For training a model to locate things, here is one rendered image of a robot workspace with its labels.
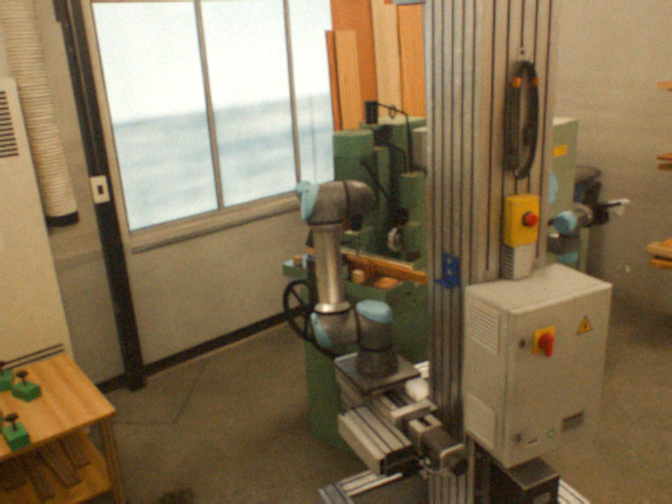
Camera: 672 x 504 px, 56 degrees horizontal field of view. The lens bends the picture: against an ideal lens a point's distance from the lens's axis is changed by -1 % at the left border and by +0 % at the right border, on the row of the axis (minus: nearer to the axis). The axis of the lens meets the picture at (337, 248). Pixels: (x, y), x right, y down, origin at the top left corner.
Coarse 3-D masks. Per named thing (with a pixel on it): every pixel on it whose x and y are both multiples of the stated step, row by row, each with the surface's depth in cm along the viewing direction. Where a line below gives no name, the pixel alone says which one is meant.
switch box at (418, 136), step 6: (414, 132) 278; (420, 132) 275; (426, 132) 277; (414, 138) 278; (420, 138) 276; (426, 138) 278; (414, 144) 279; (420, 144) 277; (426, 144) 279; (414, 150) 280; (420, 150) 278; (426, 150) 280; (414, 156) 281; (420, 156) 279; (426, 156) 281; (414, 162) 282; (420, 162) 280; (426, 162) 281
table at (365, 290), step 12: (288, 264) 293; (300, 264) 292; (288, 276) 294; (300, 276) 288; (348, 276) 274; (372, 276) 273; (384, 276) 272; (348, 288) 270; (360, 288) 265; (372, 288) 261; (396, 288) 262; (408, 288) 269; (372, 300) 263; (384, 300) 258
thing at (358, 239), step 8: (344, 232) 278; (352, 232) 278; (360, 232) 277; (368, 232) 281; (344, 240) 279; (352, 240) 276; (360, 240) 278; (368, 240) 282; (352, 248) 277; (360, 248) 278
